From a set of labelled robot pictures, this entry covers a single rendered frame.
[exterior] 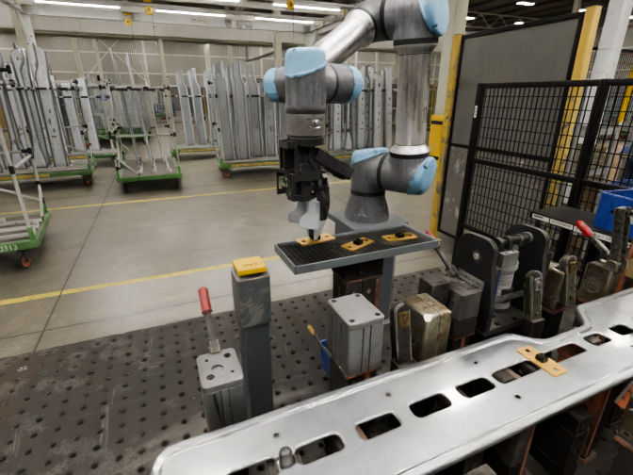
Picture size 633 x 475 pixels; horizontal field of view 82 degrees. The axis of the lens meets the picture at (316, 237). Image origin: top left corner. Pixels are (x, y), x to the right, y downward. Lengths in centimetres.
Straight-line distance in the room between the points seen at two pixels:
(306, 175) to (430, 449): 49
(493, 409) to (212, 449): 45
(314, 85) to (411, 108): 45
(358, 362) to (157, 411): 63
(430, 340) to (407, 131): 58
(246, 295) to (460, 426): 45
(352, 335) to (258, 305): 22
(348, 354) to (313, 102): 46
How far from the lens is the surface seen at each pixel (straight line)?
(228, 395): 66
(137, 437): 112
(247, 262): 79
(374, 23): 111
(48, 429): 125
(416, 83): 109
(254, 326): 82
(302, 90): 70
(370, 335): 71
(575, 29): 320
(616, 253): 126
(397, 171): 112
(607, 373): 91
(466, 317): 92
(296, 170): 71
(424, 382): 74
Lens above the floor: 149
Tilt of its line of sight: 21 degrees down
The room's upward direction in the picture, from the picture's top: straight up
